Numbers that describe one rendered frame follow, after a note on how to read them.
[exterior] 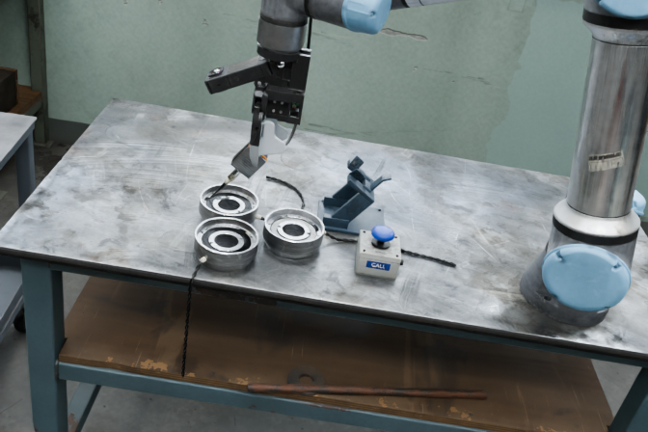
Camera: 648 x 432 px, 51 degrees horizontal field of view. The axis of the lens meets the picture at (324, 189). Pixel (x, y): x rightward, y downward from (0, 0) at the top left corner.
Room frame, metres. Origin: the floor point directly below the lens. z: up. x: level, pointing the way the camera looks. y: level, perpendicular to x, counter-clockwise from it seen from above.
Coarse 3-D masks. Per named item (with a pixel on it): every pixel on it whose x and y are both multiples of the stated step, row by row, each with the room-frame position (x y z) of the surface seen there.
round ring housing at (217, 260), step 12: (204, 228) 0.94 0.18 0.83; (240, 228) 0.96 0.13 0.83; (252, 228) 0.95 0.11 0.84; (216, 240) 0.92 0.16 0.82; (228, 240) 0.94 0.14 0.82; (240, 240) 0.92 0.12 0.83; (252, 240) 0.93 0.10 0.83; (204, 252) 0.87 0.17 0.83; (216, 252) 0.86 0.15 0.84; (240, 252) 0.88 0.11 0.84; (252, 252) 0.89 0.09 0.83; (204, 264) 0.88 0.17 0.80; (216, 264) 0.86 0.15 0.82; (228, 264) 0.87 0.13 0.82; (240, 264) 0.88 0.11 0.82
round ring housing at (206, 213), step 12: (204, 192) 1.04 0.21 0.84; (228, 192) 1.07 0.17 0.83; (240, 192) 1.07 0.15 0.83; (252, 192) 1.06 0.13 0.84; (204, 204) 0.99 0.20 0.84; (216, 204) 1.02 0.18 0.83; (228, 204) 1.04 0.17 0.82; (240, 204) 1.03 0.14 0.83; (252, 204) 1.04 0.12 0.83; (204, 216) 0.98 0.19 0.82; (216, 216) 0.97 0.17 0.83; (228, 216) 0.97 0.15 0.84; (240, 216) 0.98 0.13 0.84; (252, 216) 1.00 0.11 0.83
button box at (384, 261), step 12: (360, 240) 0.97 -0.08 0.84; (372, 240) 0.97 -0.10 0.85; (396, 240) 0.99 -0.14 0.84; (360, 252) 0.93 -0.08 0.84; (372, 252) 0.94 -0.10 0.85; (384, 252) 0.95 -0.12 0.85; (396, 252) 0.95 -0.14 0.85; (360, 264) 0.93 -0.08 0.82; (372, 264) 0.93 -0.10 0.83; (384, 264) 0.93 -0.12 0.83; (396, 264) 0.93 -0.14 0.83; (372, 276) 0.93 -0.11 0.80; (384, 276) 0.93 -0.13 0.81
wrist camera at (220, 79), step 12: (252, 60) 1.05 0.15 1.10; (264, 60) 1.03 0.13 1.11; (216, 72) 1.03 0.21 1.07; (228, 72) 1.02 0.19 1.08; (240, 72) 1.02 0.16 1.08; (252, 72) 1.02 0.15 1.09; (264, 72) 1.02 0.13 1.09; (216, 84) 1.01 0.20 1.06; (228, 84) 1.02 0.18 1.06; (240, 84) 1.02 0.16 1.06
